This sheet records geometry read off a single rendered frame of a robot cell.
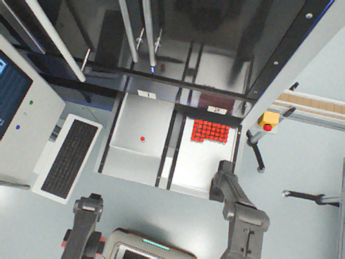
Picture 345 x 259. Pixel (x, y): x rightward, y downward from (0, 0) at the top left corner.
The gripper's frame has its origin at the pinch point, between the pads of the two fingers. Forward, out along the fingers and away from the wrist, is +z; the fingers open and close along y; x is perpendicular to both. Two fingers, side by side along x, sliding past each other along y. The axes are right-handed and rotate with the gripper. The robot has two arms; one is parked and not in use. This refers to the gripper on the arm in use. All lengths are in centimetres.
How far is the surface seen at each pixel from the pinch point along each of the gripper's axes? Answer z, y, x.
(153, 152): 0.0, 13.8, 32.9
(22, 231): 97, -33, 125
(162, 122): -3.0, 29.8, 32.7
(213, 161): 0.0, 16.2, 3.0
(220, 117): -4.0, 39.1, 4.1
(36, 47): -42, 31, 86
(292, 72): -62, 26, -10
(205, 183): 2.1, 5.1, 5.2
